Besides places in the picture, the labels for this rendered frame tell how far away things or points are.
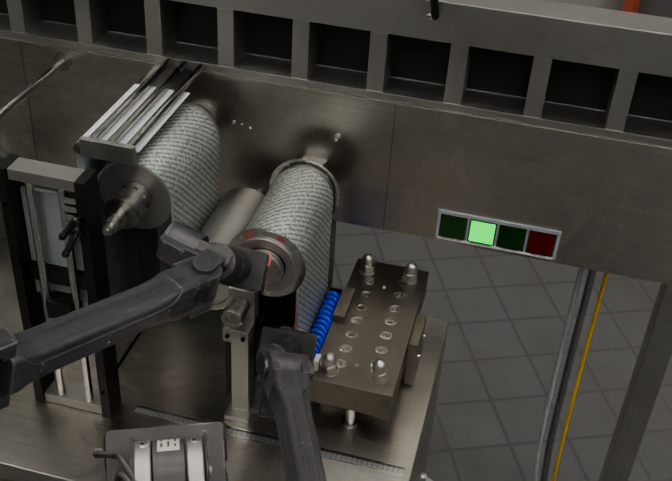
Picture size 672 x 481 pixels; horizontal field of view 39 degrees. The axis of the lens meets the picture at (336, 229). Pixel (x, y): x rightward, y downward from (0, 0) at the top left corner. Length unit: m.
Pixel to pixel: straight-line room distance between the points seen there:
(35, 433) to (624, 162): 1.23
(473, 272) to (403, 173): 1.95
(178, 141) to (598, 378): 2.11
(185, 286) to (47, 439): 0.62
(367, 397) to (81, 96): 0.88
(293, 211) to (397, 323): 0.35
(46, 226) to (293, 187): 0.46
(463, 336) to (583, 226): 1.65
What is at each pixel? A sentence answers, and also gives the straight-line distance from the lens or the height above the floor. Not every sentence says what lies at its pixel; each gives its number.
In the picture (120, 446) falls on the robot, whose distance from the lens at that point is 0.76.
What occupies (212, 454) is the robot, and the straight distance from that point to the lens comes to 0.76.
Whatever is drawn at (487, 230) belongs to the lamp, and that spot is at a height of 1.19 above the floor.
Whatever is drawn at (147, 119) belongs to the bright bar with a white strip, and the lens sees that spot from 1.78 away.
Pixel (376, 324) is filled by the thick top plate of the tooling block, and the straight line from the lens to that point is 1.93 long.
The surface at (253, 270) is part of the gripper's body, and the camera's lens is 1.58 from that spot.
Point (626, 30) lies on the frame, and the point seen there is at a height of 1.65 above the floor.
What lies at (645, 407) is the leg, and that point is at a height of 0.66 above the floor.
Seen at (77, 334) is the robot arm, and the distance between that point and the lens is 1.29.
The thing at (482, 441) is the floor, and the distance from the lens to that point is 3.16.
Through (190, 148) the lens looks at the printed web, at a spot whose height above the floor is 1.38.
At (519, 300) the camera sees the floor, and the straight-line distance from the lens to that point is 3.74.
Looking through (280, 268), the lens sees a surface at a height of 1.26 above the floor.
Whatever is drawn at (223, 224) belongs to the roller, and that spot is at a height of 1.23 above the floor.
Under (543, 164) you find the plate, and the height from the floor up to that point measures 1.36.
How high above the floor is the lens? 2.28
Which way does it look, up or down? 35 degrees down
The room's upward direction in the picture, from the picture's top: 4 degrees clockwise
